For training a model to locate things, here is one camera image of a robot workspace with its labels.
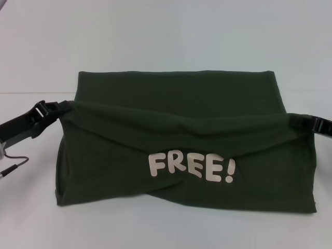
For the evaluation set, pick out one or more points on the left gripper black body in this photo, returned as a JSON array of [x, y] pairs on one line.
[[18, 127]]

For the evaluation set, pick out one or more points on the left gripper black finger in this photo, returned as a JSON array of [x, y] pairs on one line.
[[62, 105], [62, 114]]

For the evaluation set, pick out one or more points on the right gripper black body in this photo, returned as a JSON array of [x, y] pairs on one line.
[[323, 127]]

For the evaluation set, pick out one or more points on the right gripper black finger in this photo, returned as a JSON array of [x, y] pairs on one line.
[[302, 125], [301, 119]]

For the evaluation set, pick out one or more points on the dark green t-shirt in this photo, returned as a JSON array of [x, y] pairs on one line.
[[155, 109]]

